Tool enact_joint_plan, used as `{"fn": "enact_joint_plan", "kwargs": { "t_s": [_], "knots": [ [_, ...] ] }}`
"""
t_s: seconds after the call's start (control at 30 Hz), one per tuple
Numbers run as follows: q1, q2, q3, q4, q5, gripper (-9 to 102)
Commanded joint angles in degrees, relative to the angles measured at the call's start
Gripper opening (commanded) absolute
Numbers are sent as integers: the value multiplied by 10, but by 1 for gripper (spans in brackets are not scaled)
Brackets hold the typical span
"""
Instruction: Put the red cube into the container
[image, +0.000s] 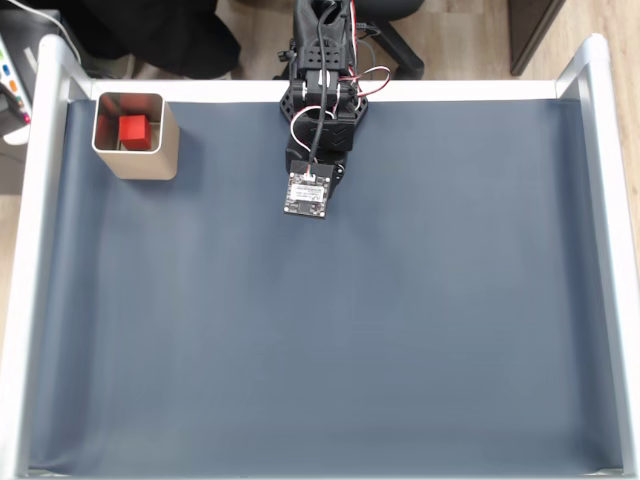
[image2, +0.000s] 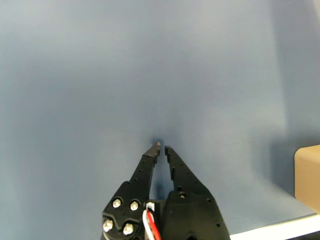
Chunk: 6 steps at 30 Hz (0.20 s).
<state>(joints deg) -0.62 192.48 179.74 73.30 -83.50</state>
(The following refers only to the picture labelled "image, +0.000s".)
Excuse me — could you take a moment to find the white table frame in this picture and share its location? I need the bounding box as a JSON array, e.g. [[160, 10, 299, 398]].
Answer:
[[0, 33, 640, 480]]

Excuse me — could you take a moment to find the red white black servo wire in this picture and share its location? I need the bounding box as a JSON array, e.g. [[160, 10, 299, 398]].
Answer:
[[344, 0, 394, 101], [291, 103, 329, 166]]

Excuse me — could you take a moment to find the black office chair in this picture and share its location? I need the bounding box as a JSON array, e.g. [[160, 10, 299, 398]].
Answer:
[[349, 0, 426, 81]]

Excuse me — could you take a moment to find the blue-grey table mat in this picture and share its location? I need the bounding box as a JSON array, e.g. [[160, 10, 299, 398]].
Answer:
[[27, 98, 626, 476]]

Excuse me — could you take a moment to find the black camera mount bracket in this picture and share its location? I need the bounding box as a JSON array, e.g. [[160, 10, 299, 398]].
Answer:
[[291, 106, 356, 151]]

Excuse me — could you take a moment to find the grey power cable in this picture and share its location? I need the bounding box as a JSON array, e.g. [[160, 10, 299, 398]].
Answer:
[[355, 22, 382, 71]]

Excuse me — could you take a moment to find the square metal container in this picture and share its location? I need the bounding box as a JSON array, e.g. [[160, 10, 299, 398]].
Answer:
[[91, 92, 180, 181]]

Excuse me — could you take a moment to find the white device with coloured buttons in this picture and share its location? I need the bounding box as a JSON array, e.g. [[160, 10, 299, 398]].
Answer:
[[0, 34, 35, 146]]

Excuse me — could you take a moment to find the camera circuit board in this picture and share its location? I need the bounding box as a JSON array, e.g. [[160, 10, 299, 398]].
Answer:
[[283, 160, 334, 220]]

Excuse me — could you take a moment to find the dark wooden cabinet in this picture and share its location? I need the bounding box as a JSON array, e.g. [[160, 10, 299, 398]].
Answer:
[[508, 0, 569, 77]]

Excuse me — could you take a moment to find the white cable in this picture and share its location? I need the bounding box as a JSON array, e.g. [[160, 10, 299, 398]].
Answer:
[[9, 0, 84, 65]]

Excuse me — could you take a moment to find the dark grey case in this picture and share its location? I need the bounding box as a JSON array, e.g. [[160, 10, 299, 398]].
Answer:
[[0, 9, 81, 69]]

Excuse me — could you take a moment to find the black camera cable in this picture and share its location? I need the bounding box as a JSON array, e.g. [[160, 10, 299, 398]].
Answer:
[[305, 0, 347, 177]]

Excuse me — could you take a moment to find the red cube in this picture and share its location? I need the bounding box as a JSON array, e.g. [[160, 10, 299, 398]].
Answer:
[[118, 114, 153, 151]]

